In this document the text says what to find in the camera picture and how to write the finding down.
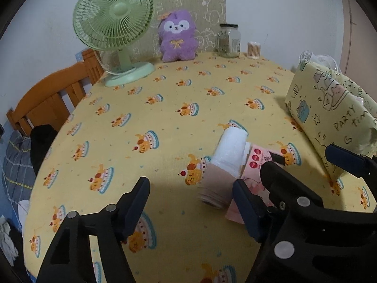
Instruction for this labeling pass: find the pink tissue packet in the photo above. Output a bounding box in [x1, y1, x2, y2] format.
[225, 142, 285, 225]

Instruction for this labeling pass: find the beige door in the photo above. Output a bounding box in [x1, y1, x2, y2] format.
[339, 0, 377, 77]

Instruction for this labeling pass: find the beige fabric roll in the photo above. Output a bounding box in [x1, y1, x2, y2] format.
[198, 165, 236, 210]

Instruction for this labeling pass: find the blue plaid bedding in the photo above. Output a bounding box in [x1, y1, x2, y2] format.
[0, 131, 37, 213]

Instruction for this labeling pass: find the crumpled white cloth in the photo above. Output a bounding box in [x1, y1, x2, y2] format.
[0, 221, 19, 266]

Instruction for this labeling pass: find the glass jar with black lid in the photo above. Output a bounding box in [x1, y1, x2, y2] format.
[216, 24, 241, 58]

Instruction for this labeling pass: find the purple plush toy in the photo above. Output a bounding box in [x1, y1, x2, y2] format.
[158, 9, 197, 63]

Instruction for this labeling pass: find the beige patterned board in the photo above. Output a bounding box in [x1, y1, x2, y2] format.
[149, 0, 227, 62]

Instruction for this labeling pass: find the yellow gift-wrapped box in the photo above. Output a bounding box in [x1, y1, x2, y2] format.
[284, 60, 377, 180]

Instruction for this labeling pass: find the black cloth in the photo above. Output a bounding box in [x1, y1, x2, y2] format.
[30, 125, 59, 174]

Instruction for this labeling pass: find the cotton swab container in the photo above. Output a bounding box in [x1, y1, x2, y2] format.
[247, 42, 261, 59]

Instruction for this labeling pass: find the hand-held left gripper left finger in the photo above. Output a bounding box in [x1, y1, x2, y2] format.
[35, 177, 151, 283]

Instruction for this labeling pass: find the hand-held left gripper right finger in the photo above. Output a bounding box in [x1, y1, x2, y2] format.
[233, 180, 285, 244]

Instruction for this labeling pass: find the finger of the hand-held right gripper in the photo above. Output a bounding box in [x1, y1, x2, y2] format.
[244, 162, 377, 283]
[325, 144, 377, 181]

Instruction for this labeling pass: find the green desk fan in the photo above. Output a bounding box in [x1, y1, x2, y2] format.
[73, 0, 156, 88]

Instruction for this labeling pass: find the white electric fan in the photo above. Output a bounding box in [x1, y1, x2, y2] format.
[299, 51, 342, 74]

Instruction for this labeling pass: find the white tube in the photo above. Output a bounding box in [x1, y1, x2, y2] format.
[212, 128, 249, 177]

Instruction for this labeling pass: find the yellow printed tablecloth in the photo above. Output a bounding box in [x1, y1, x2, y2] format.
[22, 51, 377, 283]

